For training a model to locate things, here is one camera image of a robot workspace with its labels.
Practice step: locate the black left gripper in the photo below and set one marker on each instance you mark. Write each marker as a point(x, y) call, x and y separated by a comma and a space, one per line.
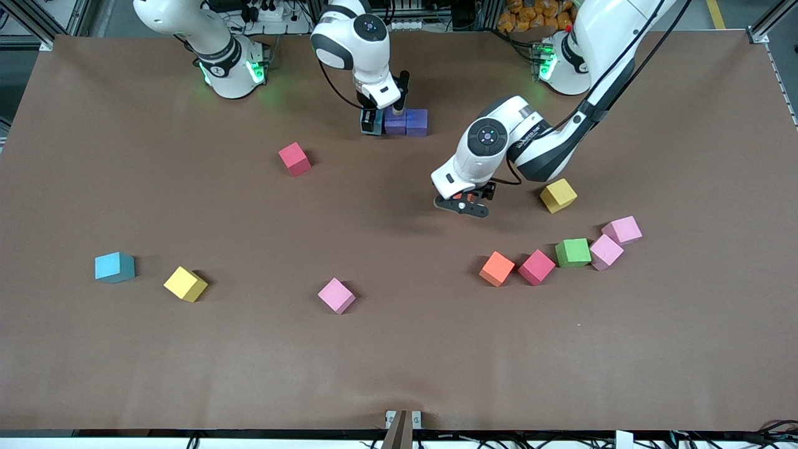
point(487, 190)

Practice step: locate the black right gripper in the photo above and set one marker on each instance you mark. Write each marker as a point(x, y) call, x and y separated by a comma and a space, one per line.
point(370, 120)

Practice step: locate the cyan foam cube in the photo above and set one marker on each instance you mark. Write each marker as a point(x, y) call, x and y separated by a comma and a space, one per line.
point(114, 267)
point(379, 125)

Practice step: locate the orange foam cube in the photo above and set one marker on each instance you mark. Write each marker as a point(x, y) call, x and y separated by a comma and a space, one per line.
point(497, 269)
point(466, 197)

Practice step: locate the purple foam cube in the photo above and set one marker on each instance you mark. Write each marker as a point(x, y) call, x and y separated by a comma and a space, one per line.
point(395, 123)
point(417, 122)

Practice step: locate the red foam cube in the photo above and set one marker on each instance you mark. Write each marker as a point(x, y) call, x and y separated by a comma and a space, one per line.
point(536, 267)
point(294, 159)

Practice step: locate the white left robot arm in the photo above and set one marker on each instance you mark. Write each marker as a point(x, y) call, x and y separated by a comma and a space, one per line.
point(598, 37)

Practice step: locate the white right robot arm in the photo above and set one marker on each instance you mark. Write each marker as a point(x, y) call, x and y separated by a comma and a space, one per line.
point(221, 56)

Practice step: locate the yellow foam cube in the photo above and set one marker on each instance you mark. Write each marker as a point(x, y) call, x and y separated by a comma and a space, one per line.
point(185, 284)
point(558, 195)

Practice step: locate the green foam cube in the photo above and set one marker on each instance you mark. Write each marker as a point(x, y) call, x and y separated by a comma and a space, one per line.
point(573, 252)

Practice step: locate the white power strip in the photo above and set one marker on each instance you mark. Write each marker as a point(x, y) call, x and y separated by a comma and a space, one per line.
point(271, 14)
point(411, 19)

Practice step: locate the pink foam cube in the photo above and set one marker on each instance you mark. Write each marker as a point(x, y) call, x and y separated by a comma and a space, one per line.
point(336, 295)
point(606, 251)
point(622, 230)

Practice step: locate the orange items bag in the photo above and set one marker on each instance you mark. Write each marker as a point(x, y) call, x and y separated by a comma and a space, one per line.
point(530, 14)

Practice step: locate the brown table cover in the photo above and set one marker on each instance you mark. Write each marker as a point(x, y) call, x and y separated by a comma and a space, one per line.
point(399, 362)

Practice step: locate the white tag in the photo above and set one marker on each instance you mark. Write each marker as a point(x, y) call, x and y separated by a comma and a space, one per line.
point(623, 440)

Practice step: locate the metal mounting bracket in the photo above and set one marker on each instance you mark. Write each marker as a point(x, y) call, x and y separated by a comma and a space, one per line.
point(416, 421)

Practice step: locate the aluminium frame profile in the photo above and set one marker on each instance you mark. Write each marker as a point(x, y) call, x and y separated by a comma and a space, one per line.
point(756, 35)
point(38, 34)

